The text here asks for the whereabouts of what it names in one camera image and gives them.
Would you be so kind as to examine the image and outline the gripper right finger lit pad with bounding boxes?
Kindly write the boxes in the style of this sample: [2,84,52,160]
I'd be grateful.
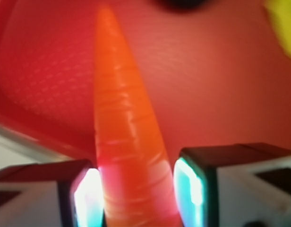
[174,143,291,227]

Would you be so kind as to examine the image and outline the yellow cloth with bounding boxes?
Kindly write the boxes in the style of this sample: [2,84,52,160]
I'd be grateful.
[264,0,291,58]

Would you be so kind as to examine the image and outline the dark blue rope toy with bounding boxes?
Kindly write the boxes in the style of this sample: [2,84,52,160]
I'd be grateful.
[155,0,207,11]

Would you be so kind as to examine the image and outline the red plastic tray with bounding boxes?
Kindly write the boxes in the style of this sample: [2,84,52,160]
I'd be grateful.
[0,0,291,162]

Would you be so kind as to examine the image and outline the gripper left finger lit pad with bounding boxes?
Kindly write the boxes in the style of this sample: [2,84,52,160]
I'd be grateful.
[0,159,104,227]

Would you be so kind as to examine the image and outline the orange toy carrot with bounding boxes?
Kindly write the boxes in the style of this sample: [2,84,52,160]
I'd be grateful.
[94,6,182,227]

